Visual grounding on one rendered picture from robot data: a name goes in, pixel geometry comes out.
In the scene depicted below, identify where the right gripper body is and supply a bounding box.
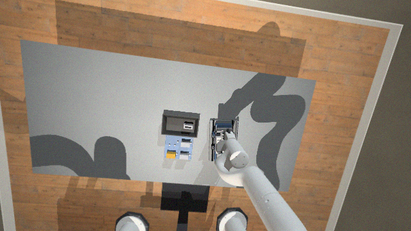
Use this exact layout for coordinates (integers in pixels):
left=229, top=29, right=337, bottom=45
left=224, top=132, right=236, bottom=140

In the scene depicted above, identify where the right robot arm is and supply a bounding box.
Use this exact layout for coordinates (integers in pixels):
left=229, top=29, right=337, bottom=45
left=214, top=136, right=307, bottom=231

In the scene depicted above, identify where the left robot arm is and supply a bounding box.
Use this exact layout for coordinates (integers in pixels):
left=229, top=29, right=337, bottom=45
left=116, top=216, right=146, bottom=231

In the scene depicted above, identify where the yellow rectangular block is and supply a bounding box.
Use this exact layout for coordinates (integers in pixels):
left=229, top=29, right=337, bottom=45
left=166, top=151, right=176, bottom=158

